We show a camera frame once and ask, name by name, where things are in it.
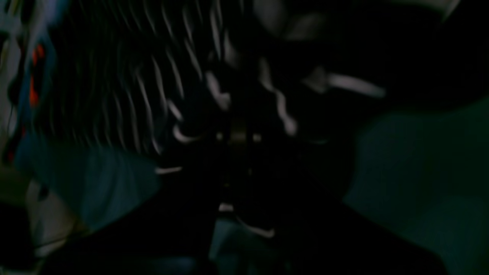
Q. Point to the navy white striped t-shirt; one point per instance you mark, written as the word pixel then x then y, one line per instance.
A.
pixel 157 109

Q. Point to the teal tablecloth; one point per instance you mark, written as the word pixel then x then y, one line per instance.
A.
pixel 420 172

